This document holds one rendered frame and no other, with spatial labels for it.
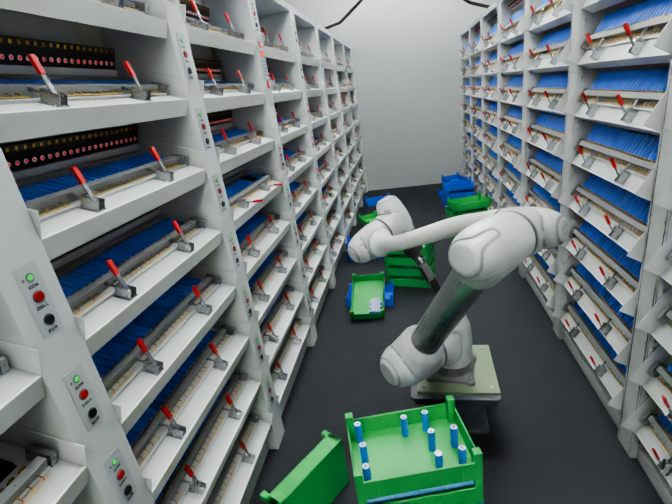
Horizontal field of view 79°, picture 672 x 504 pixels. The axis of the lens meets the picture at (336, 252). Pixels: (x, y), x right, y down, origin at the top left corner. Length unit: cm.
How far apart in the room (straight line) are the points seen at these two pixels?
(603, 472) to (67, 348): 160
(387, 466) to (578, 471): 79
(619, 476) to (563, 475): 17
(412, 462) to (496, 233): 61
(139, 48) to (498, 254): 109
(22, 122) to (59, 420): 50
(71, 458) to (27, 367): 20
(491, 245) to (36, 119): 92
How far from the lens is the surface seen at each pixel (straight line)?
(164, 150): 136
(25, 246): 81
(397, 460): 117
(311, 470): 146
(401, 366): 143
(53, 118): 90
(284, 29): 266
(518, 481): 168
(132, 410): 100
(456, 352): 158
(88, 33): 138
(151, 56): 134
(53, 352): 84
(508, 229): 104
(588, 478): 174
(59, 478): 93
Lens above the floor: 129
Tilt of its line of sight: 21 degrees down
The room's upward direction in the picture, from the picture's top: 9 degrees counter-clockwise
